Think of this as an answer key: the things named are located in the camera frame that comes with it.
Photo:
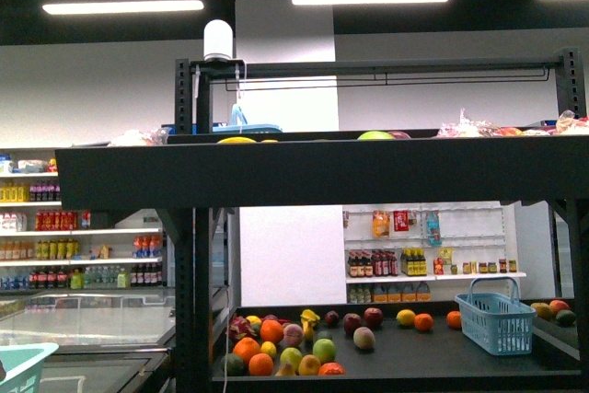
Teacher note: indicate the large orange front left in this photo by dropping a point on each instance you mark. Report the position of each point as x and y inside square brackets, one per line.
[246, 348]

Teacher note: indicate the red apple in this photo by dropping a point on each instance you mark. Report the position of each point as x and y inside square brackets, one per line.
[351, 322]
[373, 317]

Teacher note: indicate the white back store shelving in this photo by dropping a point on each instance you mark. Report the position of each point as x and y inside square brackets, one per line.
[421, 252]

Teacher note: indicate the dark plum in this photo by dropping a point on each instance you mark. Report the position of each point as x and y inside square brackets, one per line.
[332, 318]

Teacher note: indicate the orange upper left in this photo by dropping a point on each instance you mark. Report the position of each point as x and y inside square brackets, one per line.
[271, 330]

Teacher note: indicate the yellow lemon on shelf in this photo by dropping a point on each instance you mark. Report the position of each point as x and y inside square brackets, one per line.
[405, 318]

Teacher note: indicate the light blue basket on shelf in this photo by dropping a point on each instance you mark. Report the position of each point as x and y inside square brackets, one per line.
[499, 324]

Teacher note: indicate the teal plastic basket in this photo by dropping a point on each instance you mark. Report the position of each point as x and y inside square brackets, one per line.
[23, 366]

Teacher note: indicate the left ceiling light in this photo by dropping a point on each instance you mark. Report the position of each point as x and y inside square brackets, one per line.
[127, 7]

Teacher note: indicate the pink dragon fruit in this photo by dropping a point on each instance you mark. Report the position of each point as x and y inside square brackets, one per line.
[239, 328]

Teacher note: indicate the orange beside lemon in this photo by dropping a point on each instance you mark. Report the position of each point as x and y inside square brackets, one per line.
[423, 322]

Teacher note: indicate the white dome camera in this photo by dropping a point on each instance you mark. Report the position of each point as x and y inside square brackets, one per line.
[217, 41]

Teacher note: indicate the glass top chest freezer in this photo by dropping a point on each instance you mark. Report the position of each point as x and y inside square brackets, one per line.
[108, 341]

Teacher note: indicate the white left store shelving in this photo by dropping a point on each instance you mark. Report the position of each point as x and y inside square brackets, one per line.
[46, 246]

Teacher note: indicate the orange front bottom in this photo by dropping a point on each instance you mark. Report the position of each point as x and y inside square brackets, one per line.
[261, 364]

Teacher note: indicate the red apple left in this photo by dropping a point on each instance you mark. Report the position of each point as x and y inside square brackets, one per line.
[351, 322]

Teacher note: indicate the black metal display shelf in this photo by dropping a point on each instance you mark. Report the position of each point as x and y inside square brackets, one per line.
[194, 178]

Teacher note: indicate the yellow starfruit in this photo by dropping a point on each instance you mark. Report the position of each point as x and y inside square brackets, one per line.
[309, 320]

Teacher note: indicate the pink peach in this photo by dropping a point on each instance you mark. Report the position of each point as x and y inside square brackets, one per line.
[364, 339]

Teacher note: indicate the red apple right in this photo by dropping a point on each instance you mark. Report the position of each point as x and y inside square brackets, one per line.
[373, 317]

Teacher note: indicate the green apple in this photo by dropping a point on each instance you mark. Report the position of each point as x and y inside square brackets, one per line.
[325, 350]

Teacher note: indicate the orange near blue basket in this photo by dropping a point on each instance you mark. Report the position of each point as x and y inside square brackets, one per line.
[453, 319]

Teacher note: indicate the blue basket on top shelf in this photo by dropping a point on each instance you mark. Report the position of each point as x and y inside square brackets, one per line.
[240, 125]

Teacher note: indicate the white store shelving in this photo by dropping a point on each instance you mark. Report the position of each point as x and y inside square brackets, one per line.
[421, 252]
[46, 246]

